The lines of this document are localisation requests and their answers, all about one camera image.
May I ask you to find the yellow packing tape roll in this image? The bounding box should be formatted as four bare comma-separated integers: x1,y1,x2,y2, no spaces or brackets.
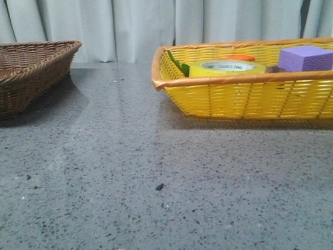
189,59,266,77

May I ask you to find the small black debris crumb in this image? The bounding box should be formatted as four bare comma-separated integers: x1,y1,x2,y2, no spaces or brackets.
156,183,164,191

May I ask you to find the orange toy carrot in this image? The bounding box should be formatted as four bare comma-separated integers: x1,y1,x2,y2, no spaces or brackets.
166,50,256,78

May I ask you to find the white curtain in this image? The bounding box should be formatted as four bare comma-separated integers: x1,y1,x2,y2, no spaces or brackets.
1,1,332,63

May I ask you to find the brown lumpy object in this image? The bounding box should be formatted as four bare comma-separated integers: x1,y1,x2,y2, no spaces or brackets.
266,66,285,73

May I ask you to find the yellow woven basket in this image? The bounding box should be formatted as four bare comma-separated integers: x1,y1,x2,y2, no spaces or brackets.
151,37,332,120

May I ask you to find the brown wicker basket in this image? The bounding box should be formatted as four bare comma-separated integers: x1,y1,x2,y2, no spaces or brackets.
1,41,82,120

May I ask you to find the purple foam block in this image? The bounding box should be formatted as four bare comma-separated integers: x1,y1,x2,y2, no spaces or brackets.
278,45,332,72

